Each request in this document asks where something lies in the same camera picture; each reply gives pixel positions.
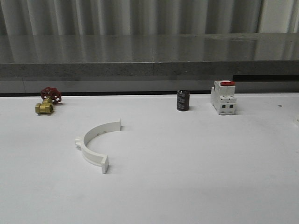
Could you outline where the grey stone counter ledge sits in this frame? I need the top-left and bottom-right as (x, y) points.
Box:
(0, 33), (299, 81)

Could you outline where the black cylindrical capacitor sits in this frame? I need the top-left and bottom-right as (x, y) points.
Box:
(177, 90), (190, 112)

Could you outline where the grey pleated curtain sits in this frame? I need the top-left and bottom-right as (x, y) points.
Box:
(0, 0), (299, 35)

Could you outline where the white half pipe clamp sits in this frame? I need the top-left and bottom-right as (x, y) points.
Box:
(75, 119), (121, 174)

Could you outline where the brass valve red handwheel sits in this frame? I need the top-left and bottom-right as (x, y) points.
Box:
(35, 87), (62, 114)

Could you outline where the white circuit breaker red switch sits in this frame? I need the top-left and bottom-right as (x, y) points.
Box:
(211, 80), (236, 115)

